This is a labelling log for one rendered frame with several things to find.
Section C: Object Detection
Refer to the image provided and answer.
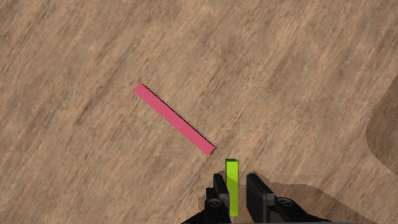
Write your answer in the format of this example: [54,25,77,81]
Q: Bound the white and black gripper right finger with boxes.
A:
[246,173,332,223]

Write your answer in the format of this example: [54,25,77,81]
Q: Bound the lime green rod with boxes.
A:
[225,159,238,216]

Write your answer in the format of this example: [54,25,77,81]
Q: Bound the pink rod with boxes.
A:
[133,83,214,155]

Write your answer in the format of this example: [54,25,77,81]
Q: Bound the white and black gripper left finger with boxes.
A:
[181,173,232,224]

